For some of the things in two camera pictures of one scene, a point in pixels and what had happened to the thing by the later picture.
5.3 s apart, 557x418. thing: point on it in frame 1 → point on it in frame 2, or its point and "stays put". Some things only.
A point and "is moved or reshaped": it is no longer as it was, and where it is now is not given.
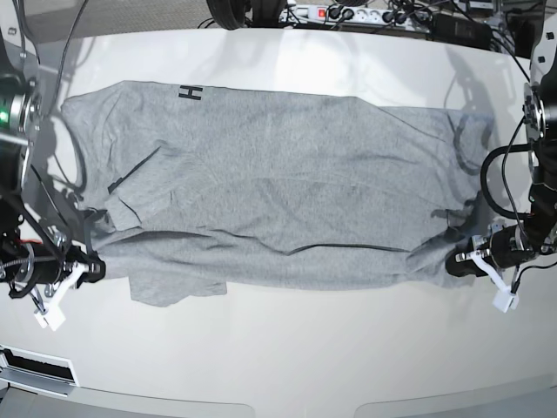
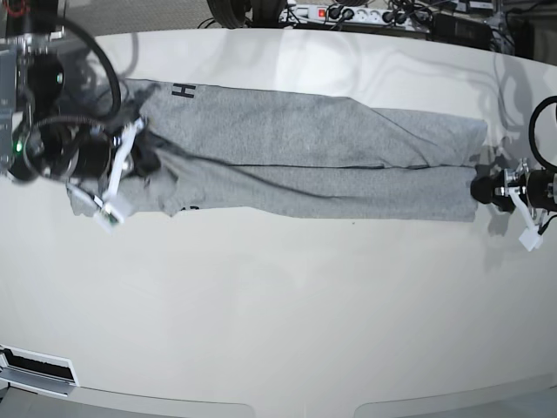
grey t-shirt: [188, 189] is moved or reshaped
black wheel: [235, 14] stays put
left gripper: [42, 272] → [82, 154]
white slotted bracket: [36, 372] stays put
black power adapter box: [451, 28] stays put
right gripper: [507, 247] → [537, 187]
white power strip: [354, 15] stays put
